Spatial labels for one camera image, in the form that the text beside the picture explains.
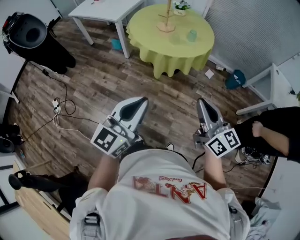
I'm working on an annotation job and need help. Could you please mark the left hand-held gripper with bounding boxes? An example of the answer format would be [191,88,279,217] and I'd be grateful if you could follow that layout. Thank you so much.
[90,97,150,159]

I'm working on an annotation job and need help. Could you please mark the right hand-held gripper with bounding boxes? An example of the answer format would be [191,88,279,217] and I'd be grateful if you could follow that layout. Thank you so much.
[192,97,242,159]

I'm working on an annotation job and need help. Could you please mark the translucent green cup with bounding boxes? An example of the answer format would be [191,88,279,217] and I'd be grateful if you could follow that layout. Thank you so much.
[186,29,198,43]

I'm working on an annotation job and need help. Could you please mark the wooden mug tree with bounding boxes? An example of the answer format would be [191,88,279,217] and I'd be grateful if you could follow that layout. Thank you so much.
[156,0,177,32]

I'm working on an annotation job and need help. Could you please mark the person's left forearm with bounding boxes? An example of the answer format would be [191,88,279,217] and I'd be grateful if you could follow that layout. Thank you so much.
[87,152,123,196]

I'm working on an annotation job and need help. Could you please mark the another person's forearm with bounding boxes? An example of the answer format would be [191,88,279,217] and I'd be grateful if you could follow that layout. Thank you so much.
[259,125,290,157]

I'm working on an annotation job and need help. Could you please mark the person's right forearm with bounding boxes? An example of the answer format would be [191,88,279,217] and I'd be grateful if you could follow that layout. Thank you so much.
[202,150,230,191]

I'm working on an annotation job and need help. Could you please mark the teal cloth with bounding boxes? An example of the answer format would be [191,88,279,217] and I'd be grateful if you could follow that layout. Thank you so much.
[111,38,123,52]

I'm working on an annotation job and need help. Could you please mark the round table with yellow-green tablecloth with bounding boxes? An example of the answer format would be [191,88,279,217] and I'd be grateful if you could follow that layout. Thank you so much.
[126,3,215,79]

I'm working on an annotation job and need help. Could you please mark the white power strip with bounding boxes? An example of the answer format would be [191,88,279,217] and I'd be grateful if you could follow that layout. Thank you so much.
[52,98,62,115]

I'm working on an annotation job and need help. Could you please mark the person's white printed t-shirt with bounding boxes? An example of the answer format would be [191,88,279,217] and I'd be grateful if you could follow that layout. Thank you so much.
[69,148,251,240]

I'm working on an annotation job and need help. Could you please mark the white rectangular table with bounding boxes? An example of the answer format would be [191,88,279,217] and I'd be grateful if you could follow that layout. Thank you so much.
[67,0,146,59]

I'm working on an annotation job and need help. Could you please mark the white flowers in white pot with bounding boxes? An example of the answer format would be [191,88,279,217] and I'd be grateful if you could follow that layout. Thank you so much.
[172,0,191,17]

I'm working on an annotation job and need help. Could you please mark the black chair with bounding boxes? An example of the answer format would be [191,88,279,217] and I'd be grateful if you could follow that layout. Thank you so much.
[1,12,77,75]

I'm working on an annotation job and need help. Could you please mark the crumpled white cloth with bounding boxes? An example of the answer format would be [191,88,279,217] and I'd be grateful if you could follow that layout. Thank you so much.
[247,196,282,240]

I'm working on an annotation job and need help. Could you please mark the black armrest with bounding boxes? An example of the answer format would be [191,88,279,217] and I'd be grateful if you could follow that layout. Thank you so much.
[8,170,62,192]

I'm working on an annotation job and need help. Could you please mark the black round device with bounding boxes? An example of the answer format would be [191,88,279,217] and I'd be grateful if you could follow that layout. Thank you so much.
[0,136,15,155]

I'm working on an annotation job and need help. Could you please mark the light wooden desk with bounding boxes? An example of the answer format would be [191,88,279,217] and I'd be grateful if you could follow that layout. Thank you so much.
[12,161,71,240]

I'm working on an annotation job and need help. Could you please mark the white shelf frame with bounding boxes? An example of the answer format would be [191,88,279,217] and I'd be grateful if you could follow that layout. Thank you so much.
[235,62,300,116]

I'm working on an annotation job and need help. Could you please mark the white cable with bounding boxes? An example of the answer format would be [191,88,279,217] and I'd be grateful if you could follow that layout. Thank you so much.
[52,113,99,141]

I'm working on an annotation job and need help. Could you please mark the black cable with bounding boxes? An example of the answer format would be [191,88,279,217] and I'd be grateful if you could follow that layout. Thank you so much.
[14,60,100,143]

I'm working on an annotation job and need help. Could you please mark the grey harness strap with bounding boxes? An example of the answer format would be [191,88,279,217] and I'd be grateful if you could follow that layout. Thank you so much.
[82,209,101,240]

